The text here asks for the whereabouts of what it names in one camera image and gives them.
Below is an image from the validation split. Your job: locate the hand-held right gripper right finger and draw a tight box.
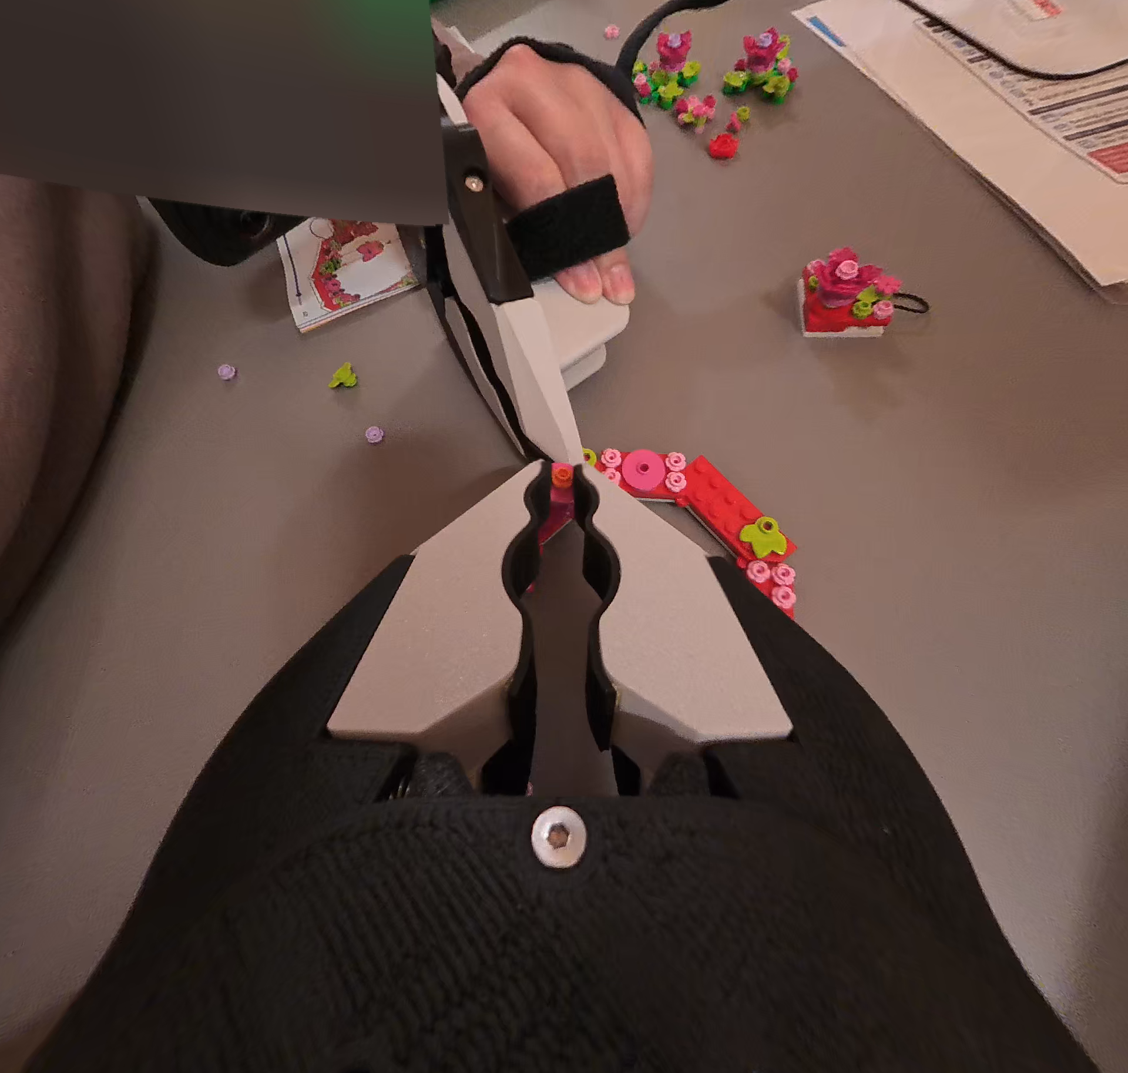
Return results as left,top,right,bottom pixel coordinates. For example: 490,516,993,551
573,463,794,796

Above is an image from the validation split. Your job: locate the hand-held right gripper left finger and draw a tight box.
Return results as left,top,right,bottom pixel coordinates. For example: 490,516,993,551
326,459,543,796

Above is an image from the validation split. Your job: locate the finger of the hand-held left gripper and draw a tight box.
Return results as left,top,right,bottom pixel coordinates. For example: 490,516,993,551
480,283,587,467
427,292,543,464

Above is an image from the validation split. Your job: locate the row of red flower bricks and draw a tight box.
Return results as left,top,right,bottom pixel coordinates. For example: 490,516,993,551
529,447,798,619

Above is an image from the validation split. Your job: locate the lego instruction booklet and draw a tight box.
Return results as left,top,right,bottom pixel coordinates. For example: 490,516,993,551
277,216,423,333

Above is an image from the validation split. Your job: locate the red white lego flower block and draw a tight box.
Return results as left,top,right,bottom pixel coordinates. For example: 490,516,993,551
801,246,901,337

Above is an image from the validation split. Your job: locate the person's left hand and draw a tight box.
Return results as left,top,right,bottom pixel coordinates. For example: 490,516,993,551
462,44,655,306

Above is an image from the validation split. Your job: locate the printed paper sheet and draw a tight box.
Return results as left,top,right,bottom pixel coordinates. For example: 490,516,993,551
793,0,1128,289

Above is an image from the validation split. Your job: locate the black cable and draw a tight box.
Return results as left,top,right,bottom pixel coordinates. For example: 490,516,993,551
812,0,1128,81

